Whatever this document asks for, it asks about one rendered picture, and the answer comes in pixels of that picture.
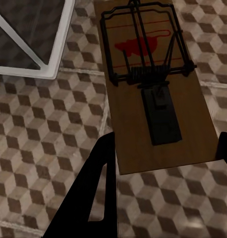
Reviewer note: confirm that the mousetrap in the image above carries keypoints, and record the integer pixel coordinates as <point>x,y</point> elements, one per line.
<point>159,114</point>

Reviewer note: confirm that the shower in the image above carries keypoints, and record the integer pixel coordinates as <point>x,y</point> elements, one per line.
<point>47,71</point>

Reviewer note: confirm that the door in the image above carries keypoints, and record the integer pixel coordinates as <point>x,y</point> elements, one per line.
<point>35,21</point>
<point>12,55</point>

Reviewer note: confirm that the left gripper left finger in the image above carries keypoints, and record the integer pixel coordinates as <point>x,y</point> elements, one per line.
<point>71,219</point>

